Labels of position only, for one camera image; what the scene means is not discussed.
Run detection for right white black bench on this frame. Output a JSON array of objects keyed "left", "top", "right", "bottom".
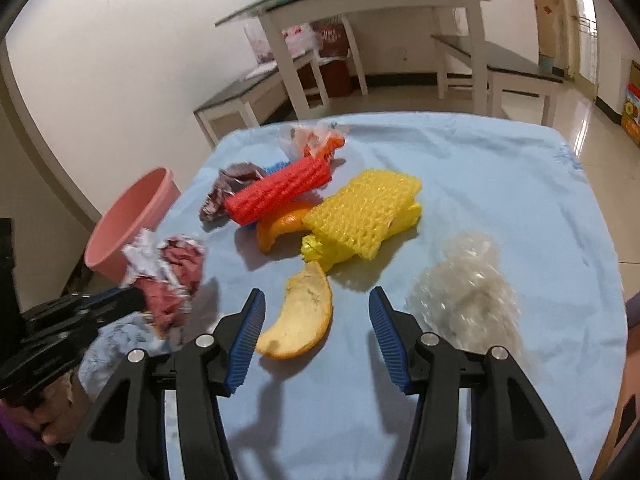
[{"left": 432, "top": 35, "right": 563, "bottom": 127}]

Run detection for dark red box under table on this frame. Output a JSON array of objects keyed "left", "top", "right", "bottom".
[{"left": 308, "top": 18, "right": 354, "bottom": 98}]

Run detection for clear bubble wrap bag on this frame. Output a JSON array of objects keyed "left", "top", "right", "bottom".
[{"left": 406, "top": 232, "right": 528, "bottom": 364}]

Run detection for dark purple foil wrapper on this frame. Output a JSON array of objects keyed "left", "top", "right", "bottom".
[{"left": 198, "top": 162, "right": 267, "bottom": 224}]

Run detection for light blue floral cloth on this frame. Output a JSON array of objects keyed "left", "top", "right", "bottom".
[{"left": 77, "top": 110, "right": 629, "bottom": 480}]

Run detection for colourful toy box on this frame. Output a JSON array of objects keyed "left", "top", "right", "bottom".
[{"left": 620, "top": 61, "right": 640, "bottom": 146}]

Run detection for left hand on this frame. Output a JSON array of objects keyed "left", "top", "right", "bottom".
[{"left": 1, "top": 370, "right": 92, "bottom": 448}]

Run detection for pink plastic trash bucket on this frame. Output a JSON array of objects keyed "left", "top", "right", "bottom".
[{"left": 85, "top": 167, "right": 181, "bottom": 283}]

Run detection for orange white snack wrapper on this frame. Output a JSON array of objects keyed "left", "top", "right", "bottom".
[{"left": 278, "top": 122, "right": 349, "bottom": 162}]

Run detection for orange peel piece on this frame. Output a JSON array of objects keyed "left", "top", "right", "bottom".
[{"left": 256, "top": 200, "right": 314, "bottom": 254}]

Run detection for blue foam net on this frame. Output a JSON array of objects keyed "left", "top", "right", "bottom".
[{"left": 264, "top": 162, "right": 290, "bottom": 174}]

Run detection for white glass-top dining table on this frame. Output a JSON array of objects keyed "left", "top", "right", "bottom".
[{"left": 215, "top": 0, "right": 488, "bottom": 120}]

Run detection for white black bench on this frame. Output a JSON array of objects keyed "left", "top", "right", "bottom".
[
  {"left": 193, "top": 49, "right": 331, "bottom": 149},
  {"left": 432, "top": 35, "right": 563, "bottom": 127}
]

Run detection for white papers on bench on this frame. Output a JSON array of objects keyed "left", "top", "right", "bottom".
[{"left": 244, "top": 61, "right": 278, "bottom": 80}]

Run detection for red foam fruit net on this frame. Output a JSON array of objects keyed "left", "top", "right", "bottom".
[{"left": 224, "top": 157, "right": 332, "bottom": 226}]

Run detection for pale orange peel slice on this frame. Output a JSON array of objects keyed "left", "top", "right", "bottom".
[{"left": 256, "top": 261, "right": 333, "bottom": 360}]

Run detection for pink plastic bag on bench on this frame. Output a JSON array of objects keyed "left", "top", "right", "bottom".
[{"left": 243, "top": 22, "right": 324, "bottom": 64}]

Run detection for left white black bench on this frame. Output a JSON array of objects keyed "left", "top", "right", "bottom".
[{"left": 193, "top": 49, "right": 331, "bottom": 149}]

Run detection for red foil wrapper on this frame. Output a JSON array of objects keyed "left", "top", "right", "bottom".
[{"left": 119, "top": 229, "right": 206, "bottom": 339}]

